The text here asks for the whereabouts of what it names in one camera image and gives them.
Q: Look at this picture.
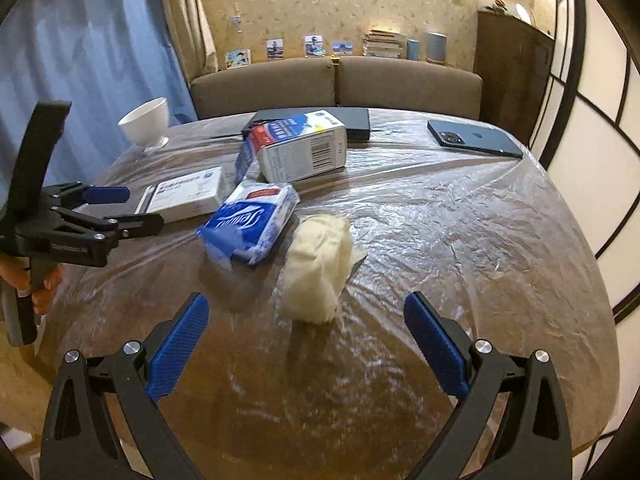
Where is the white medicine box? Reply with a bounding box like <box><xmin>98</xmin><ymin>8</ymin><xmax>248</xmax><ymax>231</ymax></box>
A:
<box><xmin>134</xmin><ymin>167</ymin><xmax>224</xmax><ymax>223</ymax></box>

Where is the blue tissue pack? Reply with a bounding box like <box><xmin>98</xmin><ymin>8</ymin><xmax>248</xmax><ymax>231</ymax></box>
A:
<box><xmin>198</xmin><ymin>181</ymin><xmax>299</xmax><ymax>270</ymax></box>

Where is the white paper towel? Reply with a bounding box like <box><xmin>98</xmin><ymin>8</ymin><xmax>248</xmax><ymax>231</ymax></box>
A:
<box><xmin>280</xmin><ymin>214</ymin><xmax>367</xmax><ymax>324</ymax></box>

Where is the blue red naproxen box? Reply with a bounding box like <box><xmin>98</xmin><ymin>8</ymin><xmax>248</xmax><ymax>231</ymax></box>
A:
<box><xmin>235</xmin><ymin>122</ymin><xmax>347</xmax><ymax>183</ymax></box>

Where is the person left hand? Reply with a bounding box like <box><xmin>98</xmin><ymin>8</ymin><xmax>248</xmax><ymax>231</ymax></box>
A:
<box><xmin>0</xmin><ymin>254</ymin><xmax>64</xmax><ymax>315</ymax></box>

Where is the white ceramic footed bowl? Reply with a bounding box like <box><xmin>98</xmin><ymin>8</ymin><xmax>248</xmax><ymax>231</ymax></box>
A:
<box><xmin>118</xmin><ymin>98</ymin><xmax>170</xmax><ymax>152</ymax></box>

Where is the blue curtain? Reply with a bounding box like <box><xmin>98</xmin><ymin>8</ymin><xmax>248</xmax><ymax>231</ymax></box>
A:
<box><xmin>1</xmin><ymin>0</ymin><xmax>196</xmax><ymax>188</ymax></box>

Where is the photo card far left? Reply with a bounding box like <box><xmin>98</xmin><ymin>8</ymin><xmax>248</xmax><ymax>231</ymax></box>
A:
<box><xmin>224</xmin><ymin>49</ymin><xmax>252</xmax><ymax>70</ymax></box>

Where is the photo card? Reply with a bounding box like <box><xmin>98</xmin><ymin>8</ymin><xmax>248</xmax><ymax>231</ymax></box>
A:
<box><xmin>332</xmin><ymin>41</ymin><xmax>354</xmax><ymax>56</ymax></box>
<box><xmin>304</xmin><ymin>35</ymin><xmax>326</xmax><ymax>58</ymax></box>
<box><xmin>266</xmin><ymin>38</ymin><xmax>284</xmax><ymax>61</ymax></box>
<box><xmin>224</xmin><ymin>49</ymin><xmax>252</xmax><ymax>70</ymax></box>

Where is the brown sofa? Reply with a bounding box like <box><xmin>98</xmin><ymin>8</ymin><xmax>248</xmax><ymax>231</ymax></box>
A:
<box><xmin>190</xmin><ymin>56</ymin><xmax>483</xmax><ymax>119</ymax></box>

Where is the dark blue smartphone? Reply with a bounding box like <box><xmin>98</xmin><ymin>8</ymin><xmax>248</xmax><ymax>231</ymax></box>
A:
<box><xmin>427</xmin><ymin>119</ymin><xmax>523</xmax><ymax>158</ymax></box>

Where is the stack of books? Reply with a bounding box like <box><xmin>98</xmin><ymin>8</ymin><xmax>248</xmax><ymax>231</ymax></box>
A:
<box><xmin>362</xmin><ymin>29</ymin><xmax>407</xmax><ymax>58</ymax></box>

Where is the teal cylinder container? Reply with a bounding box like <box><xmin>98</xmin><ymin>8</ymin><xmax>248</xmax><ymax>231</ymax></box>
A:
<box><xmin>406</xmin><ymin>38</ymin><xmax>420</xmax><ymax>61</ymax></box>

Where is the grey cylinder speaker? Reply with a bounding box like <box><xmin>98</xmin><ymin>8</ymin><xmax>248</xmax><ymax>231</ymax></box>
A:
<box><xmin>426</xmin><ymin>32</ymin><xmax>447</xmax><ymax>64</ymax></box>

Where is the dark wooden cabinet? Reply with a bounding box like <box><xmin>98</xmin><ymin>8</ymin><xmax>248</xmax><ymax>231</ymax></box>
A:
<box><xmin>474</xmin><ymin>10</ymin><xmax>554</xmax><ymax>144</ymax></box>

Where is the black phone with camera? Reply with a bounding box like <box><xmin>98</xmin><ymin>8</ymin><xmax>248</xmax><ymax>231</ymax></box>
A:
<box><xmin>242</xmin><ymin>106</ymin><xmax>371</xmax><ymax>142</ymax></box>

